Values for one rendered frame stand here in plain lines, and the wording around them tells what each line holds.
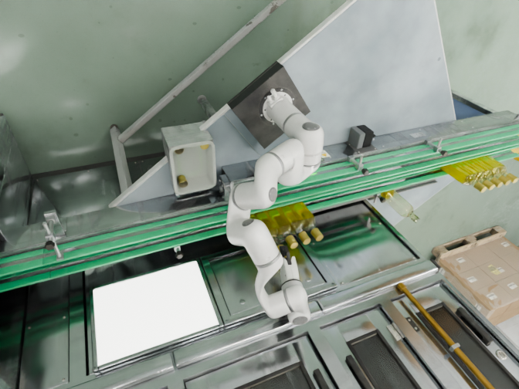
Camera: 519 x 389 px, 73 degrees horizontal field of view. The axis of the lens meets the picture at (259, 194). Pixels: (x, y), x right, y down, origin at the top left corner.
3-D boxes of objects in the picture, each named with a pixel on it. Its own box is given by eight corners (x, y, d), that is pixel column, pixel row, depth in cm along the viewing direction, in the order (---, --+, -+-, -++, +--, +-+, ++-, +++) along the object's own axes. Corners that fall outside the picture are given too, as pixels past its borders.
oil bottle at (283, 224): (259, 208, 159) (279, 241, 144) (259, 199, 156) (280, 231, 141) (270, 206, 161) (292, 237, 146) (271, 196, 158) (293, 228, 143)
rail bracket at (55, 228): (54, 228, 135) (52, 271, 119) (39, 194, 125) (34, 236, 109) (68, 224, 137) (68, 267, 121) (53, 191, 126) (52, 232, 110)
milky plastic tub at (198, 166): (171, 184, 148) (175, 196, 142) (164, 136, 134) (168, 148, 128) (211, 176, 154) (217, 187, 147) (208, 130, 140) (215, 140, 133)
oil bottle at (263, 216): (247, 211, 158) (266, 244, 142) (248, 201, 154) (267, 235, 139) (259, 208, 159) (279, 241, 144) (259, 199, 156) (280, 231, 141)
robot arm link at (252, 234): (300, 233, 109) (268, 231, 121) (270, 174, 103) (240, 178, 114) (266, 267, 100) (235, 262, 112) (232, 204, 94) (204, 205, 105)
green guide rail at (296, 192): (233, 201, 150) (240, 213, 144) (233, 199, 149) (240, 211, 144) (515, 136, 207) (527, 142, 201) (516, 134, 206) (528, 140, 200)
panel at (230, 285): (90, 292, 136) (95, 376, 111) (88, 287, 134) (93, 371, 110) (296, 234, 165) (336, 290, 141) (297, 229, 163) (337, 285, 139)
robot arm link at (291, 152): (286, 158, 104) (283, 200, 114) (330, 128, 117) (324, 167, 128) (262, 147, 109) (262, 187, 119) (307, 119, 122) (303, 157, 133)
